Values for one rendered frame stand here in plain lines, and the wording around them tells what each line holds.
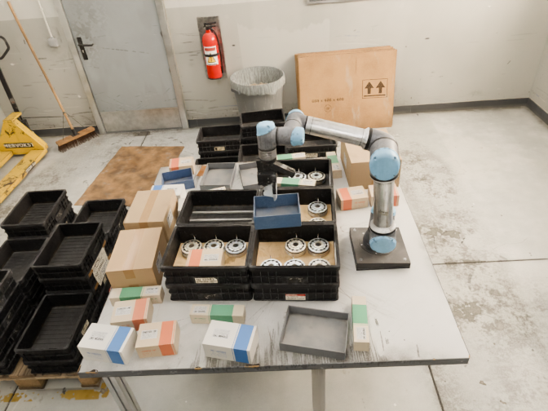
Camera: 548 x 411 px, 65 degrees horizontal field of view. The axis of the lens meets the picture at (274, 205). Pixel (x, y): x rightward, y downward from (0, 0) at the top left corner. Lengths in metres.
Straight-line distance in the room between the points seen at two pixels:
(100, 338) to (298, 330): 0.83
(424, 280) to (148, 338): 1.27
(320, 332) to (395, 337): 0.31
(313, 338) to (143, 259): 0.88
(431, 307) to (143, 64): 3.99
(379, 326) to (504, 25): 3.98
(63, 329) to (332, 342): 1.64
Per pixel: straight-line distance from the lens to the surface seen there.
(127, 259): 2.19
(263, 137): 1.75
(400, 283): 2.14
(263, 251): 2.09
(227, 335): 1.84
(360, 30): 4.88
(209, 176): 2.92
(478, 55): 5.33
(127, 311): 2.07
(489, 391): 2.75
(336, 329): 1.93
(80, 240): 3.05
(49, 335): 2.88
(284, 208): 1.93
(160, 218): 2.38
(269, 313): 2.00
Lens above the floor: 2.25
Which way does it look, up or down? 37 degrees down
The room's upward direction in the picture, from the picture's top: 5 degrees counter-clockwise
